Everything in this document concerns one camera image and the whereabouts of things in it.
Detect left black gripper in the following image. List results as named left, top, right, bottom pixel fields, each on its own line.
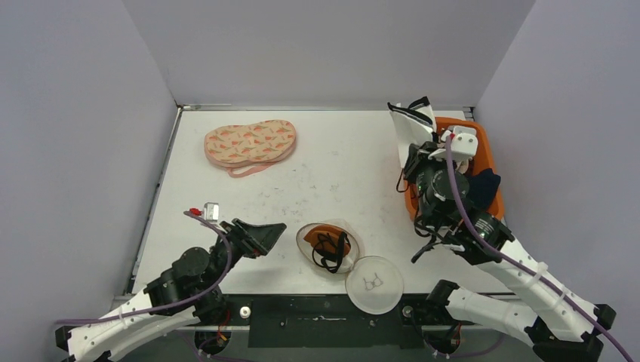
left=205, top=217, right=287, bottom=292

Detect white bra black straps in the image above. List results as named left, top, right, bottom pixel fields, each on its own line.
left=387, top=96, right=438, bottom=168

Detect floral mesh laundry bag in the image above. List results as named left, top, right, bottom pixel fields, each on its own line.
left=203, top=119, right=297, bottom=178

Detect round white mesh laundry bag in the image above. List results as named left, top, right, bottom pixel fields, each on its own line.
left=295, top=219, right=404, bottom=315

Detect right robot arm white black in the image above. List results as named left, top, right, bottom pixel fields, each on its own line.
left=405, top=142, right=616, bottom=361

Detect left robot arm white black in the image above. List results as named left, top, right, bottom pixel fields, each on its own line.
left=54, top=217, right=287, bottom=361

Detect navy blue garment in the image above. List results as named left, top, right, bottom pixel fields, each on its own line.
left=467, top=168, right=501, bottom=210

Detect orange plastic bin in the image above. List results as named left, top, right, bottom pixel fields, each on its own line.
left=402, top=116, right=505, bottom=221

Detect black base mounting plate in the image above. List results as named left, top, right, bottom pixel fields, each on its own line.
left=186, top=293, right=461, bottom=354

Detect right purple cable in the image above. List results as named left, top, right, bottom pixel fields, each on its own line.
left=444, top=133, right=636, bottom=362

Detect purple cable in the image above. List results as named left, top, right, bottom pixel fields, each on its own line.
left=444, top=133, right=636, bottom=362
left=54, top=210, right=234, bottom=362

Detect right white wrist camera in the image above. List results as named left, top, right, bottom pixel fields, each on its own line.
left=440, top=125, right=478, bottom=163

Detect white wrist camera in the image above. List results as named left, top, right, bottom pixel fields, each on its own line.
left=440, top=125, right=478, bottom=163
left=202, top=202, right=220, bottom=223

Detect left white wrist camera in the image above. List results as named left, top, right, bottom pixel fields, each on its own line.
left=202, top=202, right=220, bottom=223

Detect orange bra black straps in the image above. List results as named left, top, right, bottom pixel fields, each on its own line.
left=302, top=225, right=352, bottom=273

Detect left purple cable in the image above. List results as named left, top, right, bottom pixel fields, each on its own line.
left=54, top=210, right=234, bottom=362

